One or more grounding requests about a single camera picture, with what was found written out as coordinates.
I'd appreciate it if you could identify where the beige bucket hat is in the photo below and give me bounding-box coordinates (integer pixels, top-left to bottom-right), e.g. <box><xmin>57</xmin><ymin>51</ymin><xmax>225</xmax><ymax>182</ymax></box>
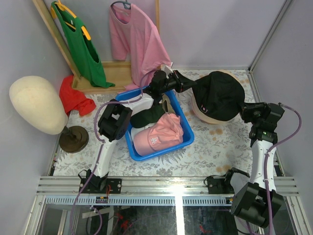
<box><xmin>191</xmin><ymin>69</ymin><xmax>242</xmax><ymax>125</ymax></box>

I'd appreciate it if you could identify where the black hat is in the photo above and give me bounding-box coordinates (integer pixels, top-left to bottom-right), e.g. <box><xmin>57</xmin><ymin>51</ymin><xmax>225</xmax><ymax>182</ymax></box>
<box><xmin>192</xmin><ymin>70</ymin><xmax>245</xmax><ymax>122</ymax></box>

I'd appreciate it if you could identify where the blue plastic bin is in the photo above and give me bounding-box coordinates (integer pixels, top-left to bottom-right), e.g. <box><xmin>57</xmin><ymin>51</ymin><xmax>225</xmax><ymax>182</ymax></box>
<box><xmin>125</xmin><ymin>90</ymin><xmax>195</xmax><ymax>161</ymax></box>

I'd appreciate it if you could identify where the pink t-shirt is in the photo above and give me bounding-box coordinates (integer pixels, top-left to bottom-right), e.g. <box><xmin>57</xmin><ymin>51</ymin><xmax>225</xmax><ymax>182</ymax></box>
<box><xmin>109</xmin><ymin>4</ymin><xmax>172</xmax><ymax>91</ymax></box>

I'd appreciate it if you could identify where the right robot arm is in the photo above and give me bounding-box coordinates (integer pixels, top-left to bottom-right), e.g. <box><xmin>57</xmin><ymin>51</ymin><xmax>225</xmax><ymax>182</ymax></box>
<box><xmin>204</xmin><ymin>102</ymin><xmax>285</xmax><ymax>229</ymax></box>

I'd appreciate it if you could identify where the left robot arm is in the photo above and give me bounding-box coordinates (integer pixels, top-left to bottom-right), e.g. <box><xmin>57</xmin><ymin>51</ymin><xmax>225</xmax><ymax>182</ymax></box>
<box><xmin>80</xmin><ymin>70</ymin><xmax>197</xmax><ymax>193</ymax></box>

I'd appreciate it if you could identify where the dark green cap in bin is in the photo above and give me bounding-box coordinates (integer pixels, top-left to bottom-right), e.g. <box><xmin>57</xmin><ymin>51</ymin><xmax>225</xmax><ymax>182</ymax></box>
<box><xmin>130</xmin><ymin>106</ymin><xmax>165</xmax><ymax>128</ymax></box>

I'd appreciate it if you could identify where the wooden clothes rack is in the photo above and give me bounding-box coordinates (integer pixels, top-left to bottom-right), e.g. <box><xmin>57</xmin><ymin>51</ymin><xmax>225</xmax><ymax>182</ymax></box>
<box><xmin>33</xmin><ymin>0</ymin><xmax>161</xmax><ymax>94</ymax></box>

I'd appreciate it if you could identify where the floral table mat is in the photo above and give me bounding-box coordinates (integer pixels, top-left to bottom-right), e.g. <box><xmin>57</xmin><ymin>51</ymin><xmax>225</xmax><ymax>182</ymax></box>
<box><xmin>52</xmin><ymin>69</ymin><xmax>278</xmax><ymax>177</ymax></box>

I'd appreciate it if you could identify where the pink cloth in bin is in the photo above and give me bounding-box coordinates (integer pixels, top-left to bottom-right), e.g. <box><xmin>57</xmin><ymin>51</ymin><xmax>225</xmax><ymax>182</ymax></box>
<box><xmin>156</xmin><ymin>113</ymin><xmax>184</xmax><ymax>145</ymax></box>

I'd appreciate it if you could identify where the pink baseball cap in bin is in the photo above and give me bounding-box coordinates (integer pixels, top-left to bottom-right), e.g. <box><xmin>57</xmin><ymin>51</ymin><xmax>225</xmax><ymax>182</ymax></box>
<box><xmin>133</xmin><ymin>126</ymin><xmax>175</xmax><ymax>156</ymax></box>

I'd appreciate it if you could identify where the green tank top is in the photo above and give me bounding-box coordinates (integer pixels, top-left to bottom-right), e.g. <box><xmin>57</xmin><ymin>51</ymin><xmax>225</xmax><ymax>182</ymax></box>
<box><xmin>51</xmin><ymin>1</ymin><xmax>115</xmax><ymax>88</ymax></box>

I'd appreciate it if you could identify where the red cloth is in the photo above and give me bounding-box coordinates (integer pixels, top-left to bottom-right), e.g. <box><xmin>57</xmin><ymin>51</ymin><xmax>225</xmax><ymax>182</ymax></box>
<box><xmin>59</xmin><ymin>75</ymin><xmax>96</xmax><ymax>116</ymax></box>

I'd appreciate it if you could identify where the dark mannequin base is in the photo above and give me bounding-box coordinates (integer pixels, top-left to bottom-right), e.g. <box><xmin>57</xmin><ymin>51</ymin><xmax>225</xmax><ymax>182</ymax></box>
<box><xmin>59</xmin><ymin>126</ymin><xmax>89</xmax><ymax>153</ymax></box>

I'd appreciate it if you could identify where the cream foam mannequin head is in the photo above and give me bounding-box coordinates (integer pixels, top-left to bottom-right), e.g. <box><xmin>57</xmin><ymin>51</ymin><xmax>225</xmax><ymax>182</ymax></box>
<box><xmin>9</xmin><ymin>76</ymin><xmax>68</xmax><ymax>135</ymax></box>

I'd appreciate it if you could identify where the yellow hanger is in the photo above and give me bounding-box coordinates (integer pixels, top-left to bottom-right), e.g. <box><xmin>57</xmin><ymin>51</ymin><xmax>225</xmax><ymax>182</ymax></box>
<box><xmin>50</xmin><ymin>0</ymin><xmax>91</xmax><ymax>41</ymax></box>

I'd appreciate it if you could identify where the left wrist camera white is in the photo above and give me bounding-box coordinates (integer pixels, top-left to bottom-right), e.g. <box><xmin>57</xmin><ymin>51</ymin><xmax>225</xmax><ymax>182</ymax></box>
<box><xmin>161</xmin><ymin>65</ymin><xmax>173</xmax><ymax>75</ymax></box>

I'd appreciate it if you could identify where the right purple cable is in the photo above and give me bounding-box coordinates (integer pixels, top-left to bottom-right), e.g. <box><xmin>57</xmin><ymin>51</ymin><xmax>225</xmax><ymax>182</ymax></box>
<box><xmin>234</xmin><ymin>102</ymin><xmax>302</xmax><ymax>235</ymax></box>

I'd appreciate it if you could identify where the aluminium rail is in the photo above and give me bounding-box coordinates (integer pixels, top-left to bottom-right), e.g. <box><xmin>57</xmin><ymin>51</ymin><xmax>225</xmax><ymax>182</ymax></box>
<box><xmin>36</xmin><ymin>175</ymin><xmax>300</xmax><ymax>206</ymax></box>

